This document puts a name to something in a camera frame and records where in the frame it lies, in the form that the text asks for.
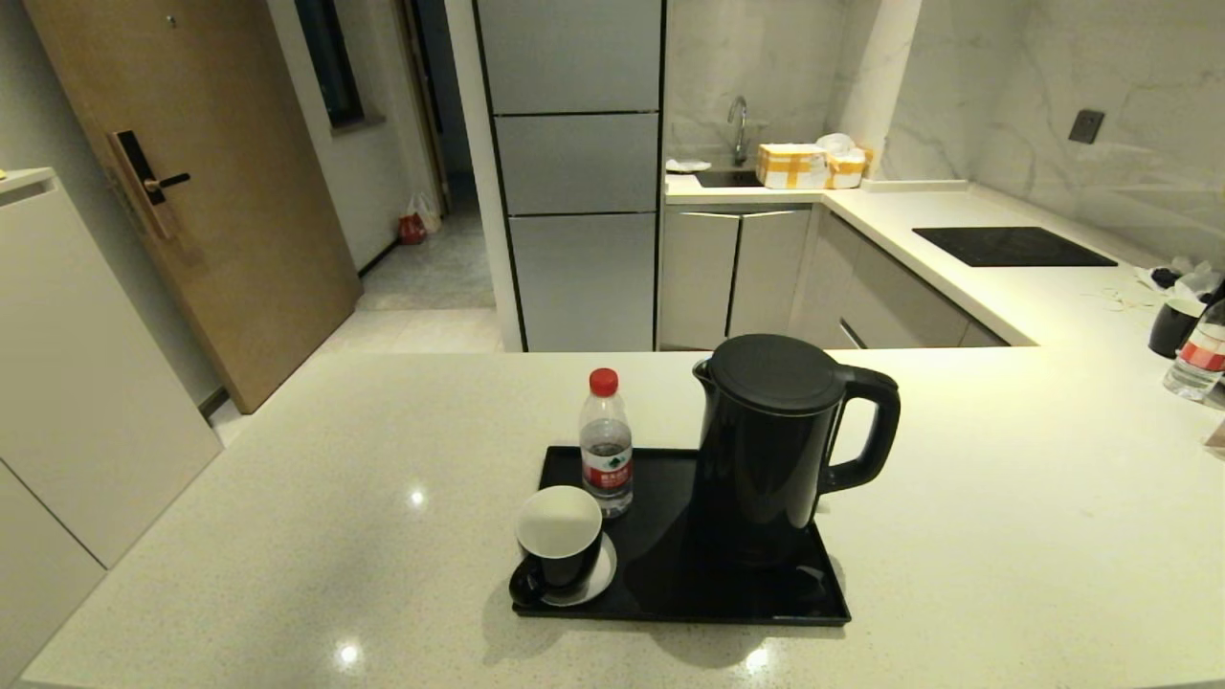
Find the black electric kettle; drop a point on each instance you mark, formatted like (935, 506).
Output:
(766, 450)

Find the red-capped bottle, low water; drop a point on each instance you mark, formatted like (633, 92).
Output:
(606, 452)

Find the black cup white inside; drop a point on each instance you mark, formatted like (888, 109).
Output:
(560, 536)

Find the water bottle red label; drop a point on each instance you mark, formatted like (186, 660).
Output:
(1201, 359)

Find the grey lower cabinet door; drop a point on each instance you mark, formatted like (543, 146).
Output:
(773, 273)
(699, 277)

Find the white cloth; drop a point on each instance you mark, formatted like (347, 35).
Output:
(687, 165)

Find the kitchen sink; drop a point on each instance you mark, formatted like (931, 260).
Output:
(727, 179)

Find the tall grey cabinet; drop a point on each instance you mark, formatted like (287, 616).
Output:
(574, 144)

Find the white saucer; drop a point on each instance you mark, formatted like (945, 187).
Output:
(601, 574)

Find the red plastic bag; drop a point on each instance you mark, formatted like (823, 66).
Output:
(412, 229)

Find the translucent white shopping bag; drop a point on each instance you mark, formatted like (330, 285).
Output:
(426, 205)

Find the black rectangular tray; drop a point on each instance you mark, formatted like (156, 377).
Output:
(660, 593)

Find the large box yellow tape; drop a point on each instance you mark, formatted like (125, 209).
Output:
(792, 166)

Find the chrome faucet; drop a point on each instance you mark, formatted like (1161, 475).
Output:
(740, 122)

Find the grey drawer cabinet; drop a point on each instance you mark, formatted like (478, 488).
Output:
(890, 299)

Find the small box yellow tape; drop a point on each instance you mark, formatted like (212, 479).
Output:
(848, 170)

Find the crumpled white bag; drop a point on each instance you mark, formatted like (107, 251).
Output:
(841, 142)

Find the dark window pane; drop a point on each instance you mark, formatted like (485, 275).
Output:
(330, 57)

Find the black induction cooktop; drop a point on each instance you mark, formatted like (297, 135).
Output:
(1013, 247)

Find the wooden door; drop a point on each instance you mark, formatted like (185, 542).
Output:
(220, 191)

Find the white side cabinet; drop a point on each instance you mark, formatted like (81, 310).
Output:
(86, 383)

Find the black mug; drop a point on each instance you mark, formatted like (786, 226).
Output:
(1173, 330)

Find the crumpled clear wrapper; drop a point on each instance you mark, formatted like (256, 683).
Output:
(1190, 275)

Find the grey wall socket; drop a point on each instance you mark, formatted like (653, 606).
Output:
(1086, 126)

